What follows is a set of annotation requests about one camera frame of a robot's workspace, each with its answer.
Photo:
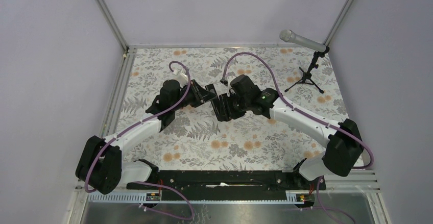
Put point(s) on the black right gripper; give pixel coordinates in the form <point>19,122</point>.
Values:
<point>228,113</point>

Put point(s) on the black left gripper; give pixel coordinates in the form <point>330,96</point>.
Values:
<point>200,95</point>

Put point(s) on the black remote control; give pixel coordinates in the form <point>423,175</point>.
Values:
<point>214,99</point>

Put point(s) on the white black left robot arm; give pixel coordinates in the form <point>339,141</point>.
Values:
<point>101,166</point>

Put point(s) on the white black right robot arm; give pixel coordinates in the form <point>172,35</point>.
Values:
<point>341,140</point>

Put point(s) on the floral patterned table mat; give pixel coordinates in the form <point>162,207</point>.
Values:
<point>196,140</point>

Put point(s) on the black microphone tripod stand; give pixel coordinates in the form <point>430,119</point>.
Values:
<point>306,75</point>

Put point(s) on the grey microphone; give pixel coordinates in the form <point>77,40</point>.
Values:
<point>289,36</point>

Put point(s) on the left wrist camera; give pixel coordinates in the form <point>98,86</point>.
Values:
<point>182,78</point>

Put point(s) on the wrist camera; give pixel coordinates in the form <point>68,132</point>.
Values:
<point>182,78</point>
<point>224,81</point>

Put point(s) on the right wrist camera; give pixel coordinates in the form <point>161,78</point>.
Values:
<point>224,81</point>

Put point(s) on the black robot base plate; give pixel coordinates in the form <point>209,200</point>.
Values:
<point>226,182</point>

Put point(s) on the white slotted cable duct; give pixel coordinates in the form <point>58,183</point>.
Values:
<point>168,197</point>

